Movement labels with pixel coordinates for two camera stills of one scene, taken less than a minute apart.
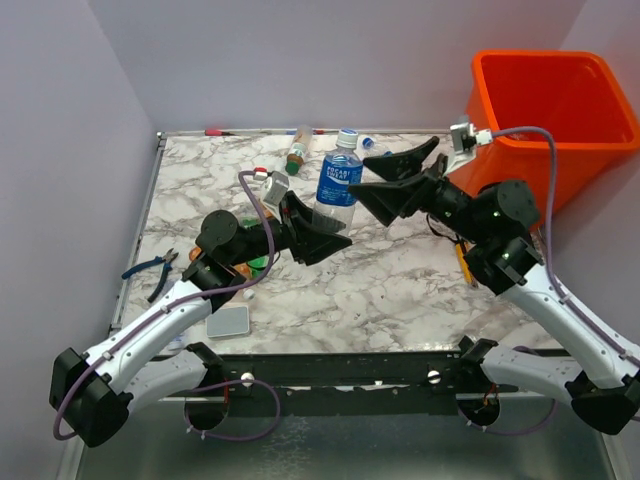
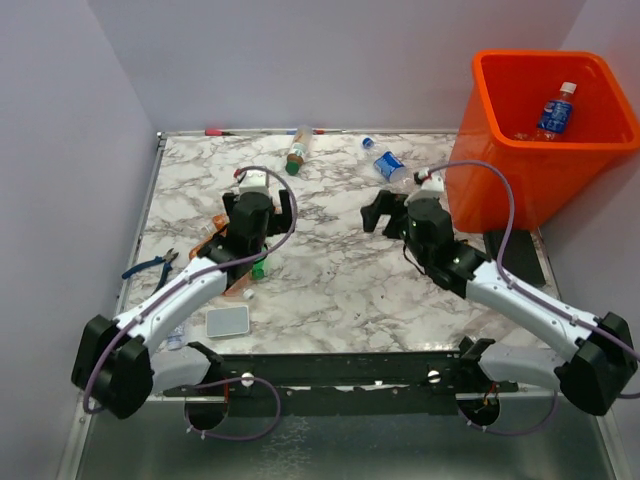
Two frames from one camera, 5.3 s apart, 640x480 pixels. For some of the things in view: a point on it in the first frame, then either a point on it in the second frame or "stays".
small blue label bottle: (340, 169) → (555, 114)
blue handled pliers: (166, 261) stays
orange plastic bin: (577, 96) stays
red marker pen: (217, 132) stays
